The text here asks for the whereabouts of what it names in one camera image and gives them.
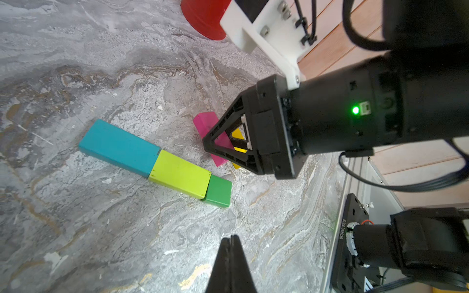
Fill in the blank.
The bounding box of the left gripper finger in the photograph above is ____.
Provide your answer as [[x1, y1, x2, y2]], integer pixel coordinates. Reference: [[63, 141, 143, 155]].
[[205, 235, 257, 293]]

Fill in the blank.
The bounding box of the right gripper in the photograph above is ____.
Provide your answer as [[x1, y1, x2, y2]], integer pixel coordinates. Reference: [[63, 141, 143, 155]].
[[203, 56, 403, 179]]

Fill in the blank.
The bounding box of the yellow block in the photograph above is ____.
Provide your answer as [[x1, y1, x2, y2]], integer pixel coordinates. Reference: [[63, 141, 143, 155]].
[[230, 127, 248, 170]]

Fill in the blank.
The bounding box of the small green cube block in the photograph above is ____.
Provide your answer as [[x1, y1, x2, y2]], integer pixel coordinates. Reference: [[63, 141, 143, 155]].
[[201, 175, 232, 208]]

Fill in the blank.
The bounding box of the magenta block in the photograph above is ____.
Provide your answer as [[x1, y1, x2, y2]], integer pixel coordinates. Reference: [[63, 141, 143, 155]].
[[193, 112, 235, 167]]

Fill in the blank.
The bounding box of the light green block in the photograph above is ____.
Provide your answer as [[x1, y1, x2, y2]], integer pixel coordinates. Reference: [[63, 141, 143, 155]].
[[149, 150, 211, 200]]

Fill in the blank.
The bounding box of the teal block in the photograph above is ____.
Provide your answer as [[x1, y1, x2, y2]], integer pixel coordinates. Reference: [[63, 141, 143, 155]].
[[78, 120, 161, 178]]

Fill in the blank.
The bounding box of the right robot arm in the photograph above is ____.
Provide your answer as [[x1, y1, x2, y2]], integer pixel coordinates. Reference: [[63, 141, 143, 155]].
[[203, 1, 469, 293]]

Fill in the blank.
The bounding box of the red pencil cup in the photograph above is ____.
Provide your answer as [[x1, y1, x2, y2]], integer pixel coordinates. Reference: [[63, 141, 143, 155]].
[[180, 0, 231, 41]]

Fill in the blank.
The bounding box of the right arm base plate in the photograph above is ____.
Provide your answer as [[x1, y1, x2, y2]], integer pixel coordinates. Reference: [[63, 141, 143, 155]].
[[330, 194, 381, 293]]

